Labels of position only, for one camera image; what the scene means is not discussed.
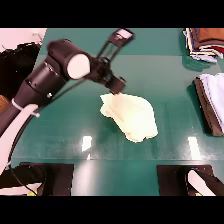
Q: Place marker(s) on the heap of black clothes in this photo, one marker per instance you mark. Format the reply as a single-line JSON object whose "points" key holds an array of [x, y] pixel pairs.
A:
{"points": [[16, 70]]}

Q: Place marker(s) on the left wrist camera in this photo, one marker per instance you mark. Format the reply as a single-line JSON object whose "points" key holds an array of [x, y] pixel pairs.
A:
{"points": [[122, 34]]}

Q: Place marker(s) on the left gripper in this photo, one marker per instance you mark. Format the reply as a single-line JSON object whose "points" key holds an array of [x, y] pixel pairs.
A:
{"points": [[108, 77]]}

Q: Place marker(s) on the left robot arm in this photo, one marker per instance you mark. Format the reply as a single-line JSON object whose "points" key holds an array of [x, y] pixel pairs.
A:
{"points": [[50, 75]]}

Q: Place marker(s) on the stack of folded clothes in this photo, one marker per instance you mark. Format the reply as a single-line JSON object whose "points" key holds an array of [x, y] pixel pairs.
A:
{"points": [[201, 51]]}

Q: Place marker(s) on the white folded garment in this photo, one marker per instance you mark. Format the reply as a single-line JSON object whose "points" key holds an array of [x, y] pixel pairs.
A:
{"points": [[215, 96]]}

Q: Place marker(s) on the cream T-shirt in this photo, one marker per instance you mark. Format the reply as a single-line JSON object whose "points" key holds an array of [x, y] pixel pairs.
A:
{"points": [[133, 115]]}

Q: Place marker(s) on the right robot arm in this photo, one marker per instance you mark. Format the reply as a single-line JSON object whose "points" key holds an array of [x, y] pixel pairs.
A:
{"points": [[203, 181]]}

